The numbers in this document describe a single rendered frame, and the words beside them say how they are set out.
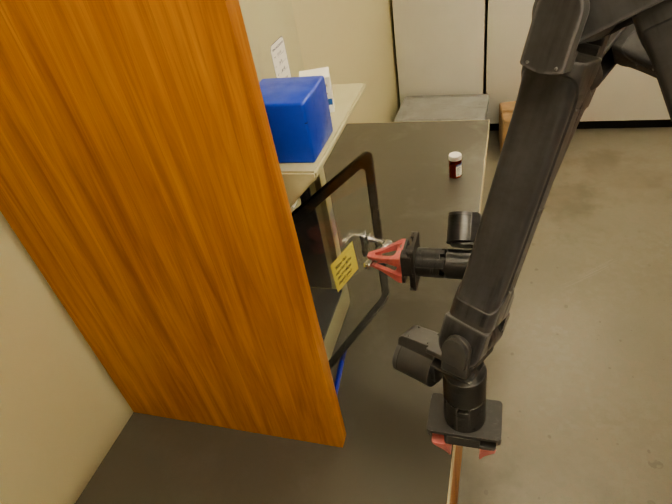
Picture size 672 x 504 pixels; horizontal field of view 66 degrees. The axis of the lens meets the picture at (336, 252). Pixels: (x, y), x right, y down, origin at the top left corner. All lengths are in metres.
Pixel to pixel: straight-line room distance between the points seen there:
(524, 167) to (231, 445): 0.82
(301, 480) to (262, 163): 0.64
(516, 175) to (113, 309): 0.72
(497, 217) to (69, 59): 0.53
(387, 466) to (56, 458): 0.64
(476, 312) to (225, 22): 0.42
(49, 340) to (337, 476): 0.60
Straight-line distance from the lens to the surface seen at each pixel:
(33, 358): 1.10
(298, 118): 0.72
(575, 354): 2.49
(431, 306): 1.30
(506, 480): 2.11
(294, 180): 0.74
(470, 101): 3.87
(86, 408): 1.23
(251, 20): 0.84
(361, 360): 1.20
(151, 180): 0.75
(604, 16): 0.51
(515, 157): 0.56
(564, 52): 0.50
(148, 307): 0.95
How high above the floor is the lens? 1.86
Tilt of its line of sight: 38 degrees down
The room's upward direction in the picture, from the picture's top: 11 degrees counter-clockwise
